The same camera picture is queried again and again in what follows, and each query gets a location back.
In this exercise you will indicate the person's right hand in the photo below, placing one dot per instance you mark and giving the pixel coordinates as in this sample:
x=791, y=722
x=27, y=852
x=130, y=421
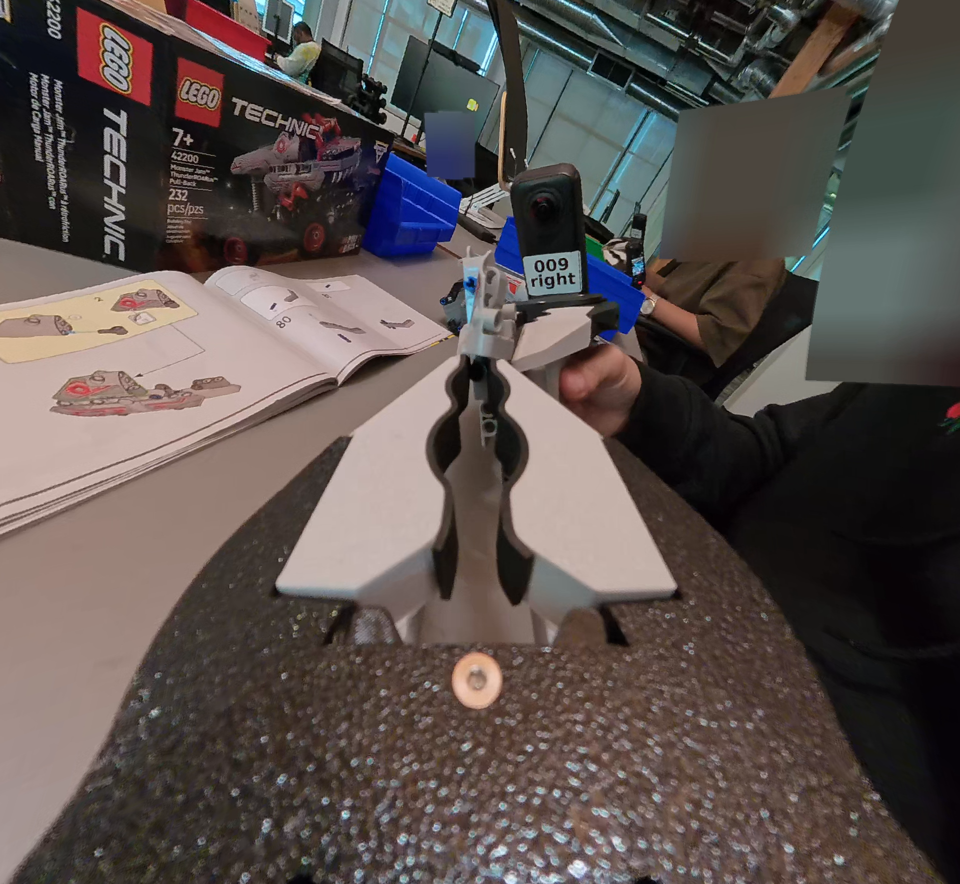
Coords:
x=604, y=389

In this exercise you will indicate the wristwatch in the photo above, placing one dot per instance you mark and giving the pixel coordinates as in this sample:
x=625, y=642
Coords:
x=649, y=305

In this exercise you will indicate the another person's forearm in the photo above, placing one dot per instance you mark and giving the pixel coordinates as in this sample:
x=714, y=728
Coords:
x=686, y=333

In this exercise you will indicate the blue red brick vehicle model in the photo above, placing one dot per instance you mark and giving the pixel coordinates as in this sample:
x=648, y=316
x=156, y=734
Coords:
x=452, y=303

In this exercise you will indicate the black office chair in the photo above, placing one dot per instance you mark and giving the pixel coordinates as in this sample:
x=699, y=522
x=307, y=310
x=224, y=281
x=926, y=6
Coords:
x=772, y=344

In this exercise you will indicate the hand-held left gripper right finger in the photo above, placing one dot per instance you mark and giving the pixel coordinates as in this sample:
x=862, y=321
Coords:
x=592, y=517

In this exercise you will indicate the black lamp shade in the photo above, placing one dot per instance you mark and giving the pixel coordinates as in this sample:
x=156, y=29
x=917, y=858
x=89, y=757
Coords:
x=514, y=74

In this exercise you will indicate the small blue bin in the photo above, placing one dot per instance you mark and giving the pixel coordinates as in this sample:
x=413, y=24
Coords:
x=405, y=217

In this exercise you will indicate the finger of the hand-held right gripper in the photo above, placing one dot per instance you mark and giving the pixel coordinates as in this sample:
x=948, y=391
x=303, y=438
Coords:
x=551, y=340

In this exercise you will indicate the brick instruction booklet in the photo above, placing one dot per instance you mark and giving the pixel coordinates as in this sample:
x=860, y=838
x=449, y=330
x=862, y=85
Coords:
x=150, y=412

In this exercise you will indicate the black toy brick box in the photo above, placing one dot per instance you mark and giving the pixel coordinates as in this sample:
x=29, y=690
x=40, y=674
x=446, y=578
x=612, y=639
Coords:
x=112, y=149

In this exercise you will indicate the long grey brick assembly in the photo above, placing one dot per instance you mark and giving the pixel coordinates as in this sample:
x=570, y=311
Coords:
x=484, y=329

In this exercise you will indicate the person's right forearm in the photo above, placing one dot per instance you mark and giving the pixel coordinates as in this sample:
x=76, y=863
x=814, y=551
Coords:
x=675, y=434

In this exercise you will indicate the blue plastic bin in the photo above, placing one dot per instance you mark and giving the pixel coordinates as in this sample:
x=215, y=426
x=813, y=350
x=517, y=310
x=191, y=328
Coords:
x=615, y=292

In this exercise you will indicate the person's black sweater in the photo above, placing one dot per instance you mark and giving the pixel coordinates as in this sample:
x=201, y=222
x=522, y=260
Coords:
x=862, y=562

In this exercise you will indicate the wooden beam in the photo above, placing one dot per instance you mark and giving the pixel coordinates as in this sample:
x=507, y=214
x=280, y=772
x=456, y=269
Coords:
x=821, y=52

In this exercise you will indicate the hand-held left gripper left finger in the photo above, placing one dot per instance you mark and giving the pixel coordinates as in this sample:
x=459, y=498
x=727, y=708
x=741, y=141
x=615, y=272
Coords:
x=360, y=517

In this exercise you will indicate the black computer monitor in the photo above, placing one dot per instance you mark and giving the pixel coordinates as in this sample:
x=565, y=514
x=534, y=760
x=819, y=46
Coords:
x=337, y=71
x=442, y=74

